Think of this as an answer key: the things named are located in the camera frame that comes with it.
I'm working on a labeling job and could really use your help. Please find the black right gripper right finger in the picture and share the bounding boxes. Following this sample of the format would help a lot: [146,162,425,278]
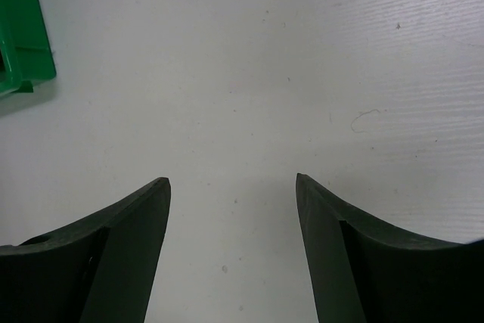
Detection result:
[296,174,483,322]

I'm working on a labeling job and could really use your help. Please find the green plastic bin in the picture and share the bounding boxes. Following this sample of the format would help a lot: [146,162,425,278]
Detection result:
[1,0,57,97]

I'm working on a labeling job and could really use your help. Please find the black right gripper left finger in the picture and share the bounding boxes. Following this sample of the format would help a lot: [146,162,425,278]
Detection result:
[1,178,171,322]

